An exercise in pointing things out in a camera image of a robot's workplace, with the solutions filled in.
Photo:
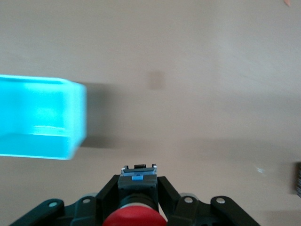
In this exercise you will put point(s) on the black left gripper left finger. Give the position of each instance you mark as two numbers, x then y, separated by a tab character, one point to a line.
105	195

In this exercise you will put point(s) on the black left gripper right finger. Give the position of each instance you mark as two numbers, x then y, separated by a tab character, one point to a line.
169	195

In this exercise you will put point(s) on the red push button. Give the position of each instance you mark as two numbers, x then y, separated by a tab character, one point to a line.
136	216

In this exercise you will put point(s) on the cyan plastic box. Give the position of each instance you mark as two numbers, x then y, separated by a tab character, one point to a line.
42	117

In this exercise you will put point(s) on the dark brown capacitor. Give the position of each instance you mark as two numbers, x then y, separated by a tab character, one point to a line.
298	179

